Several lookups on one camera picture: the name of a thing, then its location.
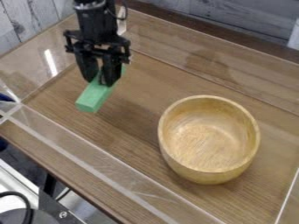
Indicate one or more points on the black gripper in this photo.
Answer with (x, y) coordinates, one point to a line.
(97, 40)

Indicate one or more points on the green rectangular block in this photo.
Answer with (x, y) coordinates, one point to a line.
(94, 96)

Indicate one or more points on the wooden brown bowl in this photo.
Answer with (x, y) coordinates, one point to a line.
(209, 138)

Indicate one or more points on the blue object at left edge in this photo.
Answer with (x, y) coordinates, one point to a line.
(6, 98)

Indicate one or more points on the black table leg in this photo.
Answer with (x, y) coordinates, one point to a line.
(50, 185)

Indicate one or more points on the clear acrylic enclosure wall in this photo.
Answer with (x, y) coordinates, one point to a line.
(105, 154)

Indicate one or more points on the black metal bracket with screw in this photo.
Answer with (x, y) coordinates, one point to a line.
(53, 213)

